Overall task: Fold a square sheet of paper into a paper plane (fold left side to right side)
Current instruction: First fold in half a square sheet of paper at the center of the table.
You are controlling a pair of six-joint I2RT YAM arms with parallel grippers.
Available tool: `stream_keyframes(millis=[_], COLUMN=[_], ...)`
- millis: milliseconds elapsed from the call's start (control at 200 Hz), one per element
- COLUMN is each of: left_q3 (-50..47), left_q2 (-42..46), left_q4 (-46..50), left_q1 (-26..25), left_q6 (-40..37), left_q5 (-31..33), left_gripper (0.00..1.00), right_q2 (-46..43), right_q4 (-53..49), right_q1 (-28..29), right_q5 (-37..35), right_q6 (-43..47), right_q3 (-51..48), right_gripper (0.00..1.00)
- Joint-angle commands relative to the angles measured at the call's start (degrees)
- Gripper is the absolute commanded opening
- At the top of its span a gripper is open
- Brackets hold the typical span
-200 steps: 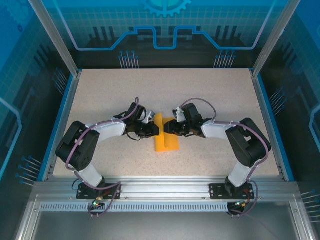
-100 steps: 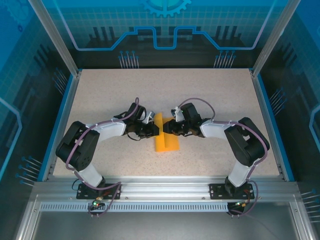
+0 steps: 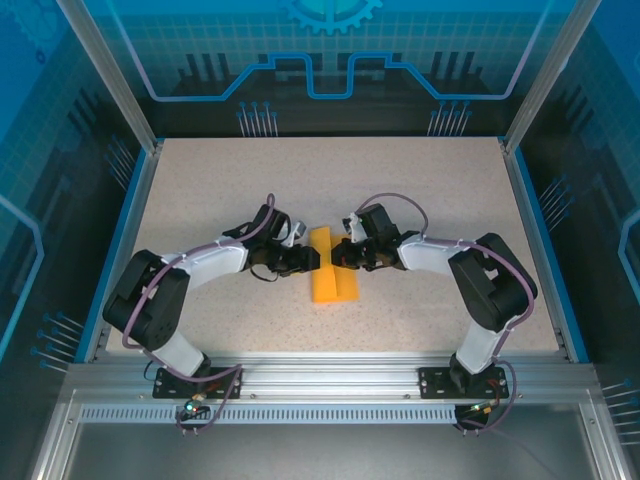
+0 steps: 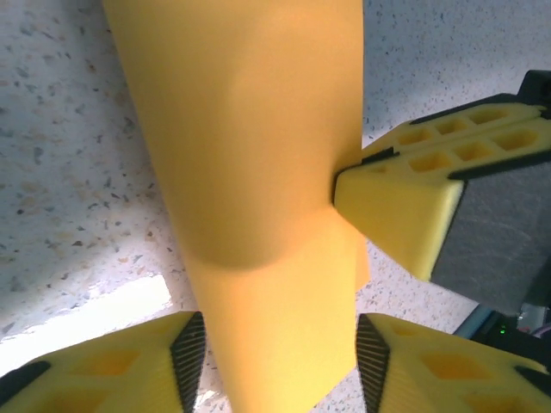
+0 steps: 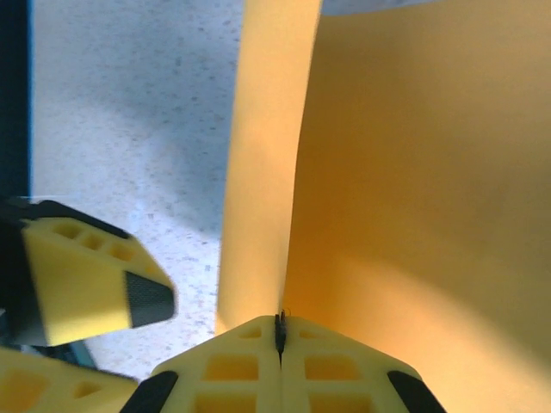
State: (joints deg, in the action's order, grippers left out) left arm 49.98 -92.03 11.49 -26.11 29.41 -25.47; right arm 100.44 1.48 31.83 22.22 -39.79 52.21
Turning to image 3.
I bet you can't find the orange paper sheet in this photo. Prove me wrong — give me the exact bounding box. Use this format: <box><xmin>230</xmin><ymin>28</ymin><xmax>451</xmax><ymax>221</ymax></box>
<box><xmin>308</xmin><ymin>225</ymin><xmax>361</xmax><ymax>304</ymax></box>

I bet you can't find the grey metal bottom sheet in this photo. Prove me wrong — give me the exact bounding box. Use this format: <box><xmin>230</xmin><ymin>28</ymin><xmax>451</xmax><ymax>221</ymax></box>
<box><xmin>64</xmin><ymin>422</ymin><xmax>601</xmax><ymax>480</ymax></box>

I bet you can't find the aluminium cross beam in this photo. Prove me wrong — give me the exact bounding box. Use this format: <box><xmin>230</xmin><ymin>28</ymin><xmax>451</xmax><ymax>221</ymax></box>
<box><xmin>63</xmin><ymin>349</ymin><xmax>599</xmax><ymax>401</ymax></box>

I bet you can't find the blue printed gear panel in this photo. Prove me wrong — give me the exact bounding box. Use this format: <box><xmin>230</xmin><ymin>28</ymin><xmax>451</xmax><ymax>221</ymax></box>
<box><xmin>82</xmin><ymin>0</ymin><xmax>576</xmax><ymax>139</ymax></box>

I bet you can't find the aluminium table side rail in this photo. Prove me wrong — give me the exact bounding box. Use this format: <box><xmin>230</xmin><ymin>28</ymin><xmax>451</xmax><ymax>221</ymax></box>
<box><xmin>501</xmin><ymin>139</ymin><xmax>575</xmax><ymax>362</ymax></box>
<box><xmin>84</xmin><ymin>142</ymin><xmax>166</xmax><ymax>364</ymax></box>

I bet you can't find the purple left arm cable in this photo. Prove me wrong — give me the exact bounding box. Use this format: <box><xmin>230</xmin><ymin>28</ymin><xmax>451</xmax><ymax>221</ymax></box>
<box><xmin>121</xmin><ymin>193</ymin><xmax>279</xmax><ymax>436</ymax></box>

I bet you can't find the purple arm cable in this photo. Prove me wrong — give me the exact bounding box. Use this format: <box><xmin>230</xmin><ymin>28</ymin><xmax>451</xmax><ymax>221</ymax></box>
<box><xmin>357</xmin><ymin>192</ymin><xmax>539</xmax><ymax>436</ymax></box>
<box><xmin>121</xmin><ymin>193</ymin><xmax>279</xmax><ymax>436</ymax></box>

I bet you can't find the slotted grey cable duct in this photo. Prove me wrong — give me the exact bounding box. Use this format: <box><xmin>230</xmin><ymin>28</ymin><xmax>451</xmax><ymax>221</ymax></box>
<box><xmin>77</xmin><ymin>405</ymin><xmax>501</xmax><ymax>425</ymax></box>

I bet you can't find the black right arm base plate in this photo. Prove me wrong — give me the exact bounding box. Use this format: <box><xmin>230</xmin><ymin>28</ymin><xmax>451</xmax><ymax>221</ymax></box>
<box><xmin>418</xmin><ymin>366</ymin><xmax>507</xmax><ymax>400</ymax></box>

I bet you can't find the cable connector with green light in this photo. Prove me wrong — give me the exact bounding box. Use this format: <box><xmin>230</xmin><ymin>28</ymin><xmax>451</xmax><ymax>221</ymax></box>
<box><xmin>182</xmin><ymin>394</ymin><xmax>210</xmax><ymax>417</ymax></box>

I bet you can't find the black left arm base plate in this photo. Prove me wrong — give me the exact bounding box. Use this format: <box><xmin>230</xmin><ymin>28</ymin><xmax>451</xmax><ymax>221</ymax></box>
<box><xmin>152</xmin><ymin>366</ymin><xmax>245</xmax><ymax>400</ymax></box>

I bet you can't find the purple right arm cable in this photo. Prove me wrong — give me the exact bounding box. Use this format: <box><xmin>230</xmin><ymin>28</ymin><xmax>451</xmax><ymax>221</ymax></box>
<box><xmin>357</xmin><ymin>192</ymin><xmax>539</xmax><ymax>436</ymax></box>

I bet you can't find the aluminium frame post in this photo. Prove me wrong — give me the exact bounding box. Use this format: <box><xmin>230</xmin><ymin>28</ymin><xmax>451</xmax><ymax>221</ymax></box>
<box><xmin>502</xmin><ymin>0</ymin><xmax>604</xmax><ymax>154</ymax></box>
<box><xmin>54</xmin><ymin>0</ymin><xmax>164</xmax><ymax>154</ymax></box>

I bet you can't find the aluminium lower frame rail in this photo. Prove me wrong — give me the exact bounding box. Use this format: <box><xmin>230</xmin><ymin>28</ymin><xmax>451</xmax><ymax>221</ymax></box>
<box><xmin>29</xmin><ymin>389</ymin><xmax>84</xmax><ymax>480</ymax></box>
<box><xmin>579</xmin><ymin>394</ymin><xmax>632</xmax><ymax>480</ymax></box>

